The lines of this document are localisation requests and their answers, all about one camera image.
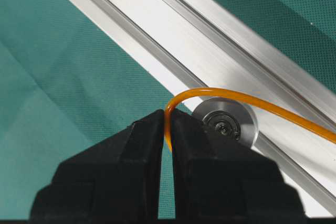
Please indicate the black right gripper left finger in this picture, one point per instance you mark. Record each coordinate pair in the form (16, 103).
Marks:
(115, 179)

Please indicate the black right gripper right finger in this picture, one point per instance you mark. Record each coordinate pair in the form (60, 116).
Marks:
(219, 179)

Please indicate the orange rubber band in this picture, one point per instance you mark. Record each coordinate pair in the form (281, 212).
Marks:
(244, 98)

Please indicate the right silver pulley shaft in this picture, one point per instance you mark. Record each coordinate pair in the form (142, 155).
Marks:
(232, 119)

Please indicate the green table cloth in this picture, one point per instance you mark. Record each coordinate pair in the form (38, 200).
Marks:
(66, 85)

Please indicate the aluminium extrusion rail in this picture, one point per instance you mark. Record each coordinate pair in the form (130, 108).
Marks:
(186, 44)

